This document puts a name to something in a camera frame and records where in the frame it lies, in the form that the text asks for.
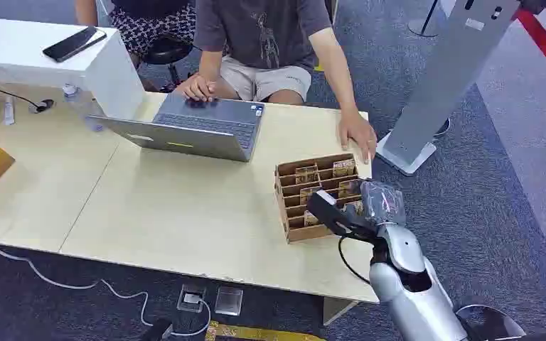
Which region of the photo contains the person's right hand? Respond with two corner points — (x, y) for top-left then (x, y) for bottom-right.
(175, 72), (218, 104)

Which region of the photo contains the person's left hand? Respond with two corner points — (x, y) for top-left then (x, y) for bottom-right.
(337, 109), (378, 165)

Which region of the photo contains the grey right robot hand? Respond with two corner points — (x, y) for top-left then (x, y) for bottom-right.
(306, 180), (406, 242)

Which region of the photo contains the wooden card box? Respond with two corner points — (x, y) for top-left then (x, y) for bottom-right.
(274, 153), (373, 244)

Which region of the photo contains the black stool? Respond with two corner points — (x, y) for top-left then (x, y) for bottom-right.
(141, 36), (195, 92)

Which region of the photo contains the grey laptop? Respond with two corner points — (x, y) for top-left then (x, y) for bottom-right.
(89, 92), (266, 163)

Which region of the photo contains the person behind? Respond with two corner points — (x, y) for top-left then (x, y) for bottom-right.
(74, 0), (198, 60)

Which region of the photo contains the seated person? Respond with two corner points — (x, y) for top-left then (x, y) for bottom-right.
(173, 0), (378, 165)

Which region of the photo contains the white box stand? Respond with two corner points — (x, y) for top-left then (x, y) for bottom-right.
(0, 18), (146, 121)

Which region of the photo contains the desk leg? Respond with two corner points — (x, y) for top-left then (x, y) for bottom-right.
(321, 296), (360, 327)

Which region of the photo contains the grey kiosk stand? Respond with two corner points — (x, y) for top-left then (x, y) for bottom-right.
(375, 0), (522, 178)

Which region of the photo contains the clear water bottle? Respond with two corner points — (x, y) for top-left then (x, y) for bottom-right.
(62, 83), (106, 133)

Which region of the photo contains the black pole stand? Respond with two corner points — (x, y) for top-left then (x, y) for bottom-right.
(407, 0), (444, 38)

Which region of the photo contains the black smartphone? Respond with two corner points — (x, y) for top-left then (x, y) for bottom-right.
(42, 26), (108, 63)

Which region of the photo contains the closed floor socket plate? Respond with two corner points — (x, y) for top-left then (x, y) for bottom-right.
(214, 286), (245, 317)

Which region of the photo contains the yellow floor tape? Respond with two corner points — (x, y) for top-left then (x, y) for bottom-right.
(204, 320), (326, 341)

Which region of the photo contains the floor socket with plug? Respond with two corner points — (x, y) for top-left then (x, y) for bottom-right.
(176, 283), (208, 315)

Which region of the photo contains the dark robot body shell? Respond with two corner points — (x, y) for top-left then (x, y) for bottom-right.
(455, 304), (528, 341)

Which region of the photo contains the small white tube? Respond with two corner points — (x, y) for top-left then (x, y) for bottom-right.
(3, 95), (16, 126)

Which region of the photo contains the black power adapter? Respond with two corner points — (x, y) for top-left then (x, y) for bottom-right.
(140, 318), (176, 341)

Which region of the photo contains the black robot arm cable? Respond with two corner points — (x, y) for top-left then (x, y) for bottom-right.
(337, 234), (373, 286)

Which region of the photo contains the black cable with puck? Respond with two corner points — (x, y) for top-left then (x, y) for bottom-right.
(0, 76), (55, 114)

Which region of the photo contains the white floor cable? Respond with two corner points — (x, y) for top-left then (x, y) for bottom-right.
(0, 207), (213, 338)

